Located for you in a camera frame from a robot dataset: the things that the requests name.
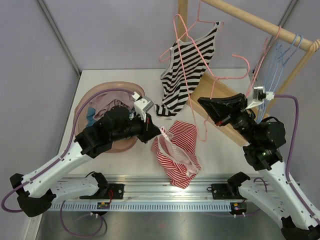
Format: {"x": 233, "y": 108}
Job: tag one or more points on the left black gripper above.
{"x": 149, "y": 130}

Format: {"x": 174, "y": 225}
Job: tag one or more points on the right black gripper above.
{"x": 219, "y": 108}

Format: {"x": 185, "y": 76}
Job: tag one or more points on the red striped tank top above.
{"x": 175, "y": 151}

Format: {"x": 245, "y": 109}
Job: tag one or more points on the mauve tank top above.
{"x": 106, "y": 101}

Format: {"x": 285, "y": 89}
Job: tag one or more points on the teal tank top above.
{"x": 90, "y": 116}

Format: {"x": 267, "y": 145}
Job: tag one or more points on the blue hanger of green top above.
{"x": 287, "y": 55}

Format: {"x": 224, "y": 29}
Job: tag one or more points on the pink hanger of red top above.
{"x": 195, "y": 75}

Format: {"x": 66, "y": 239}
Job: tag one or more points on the pink hanger of mauve top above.
{"x": 266, "y": 48}

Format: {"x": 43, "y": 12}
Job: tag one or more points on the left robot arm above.
{"x": 40, "y": 189}

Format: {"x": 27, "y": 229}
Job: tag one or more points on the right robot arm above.
{"x": 293, "y": 212}

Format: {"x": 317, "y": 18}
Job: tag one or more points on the black white striped tank top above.
{"x": 187, "y": 67}

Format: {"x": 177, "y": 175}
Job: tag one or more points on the pink hanger of black top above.
{"x": 190, "y": 27}

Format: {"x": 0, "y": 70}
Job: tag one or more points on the wooden clothes rack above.
{"x": 218, "y": 89}

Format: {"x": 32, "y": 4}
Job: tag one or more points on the pink plastic basin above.
{"x": 98, "y": 90}

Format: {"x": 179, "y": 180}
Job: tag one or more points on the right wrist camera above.
{"x": 258, "y": 96}

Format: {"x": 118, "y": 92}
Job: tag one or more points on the aluminium rail frame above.
{"x": 144, "y": 177}

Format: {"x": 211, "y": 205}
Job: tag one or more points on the white slotted cable duct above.
{"x": 140, "y": 206}

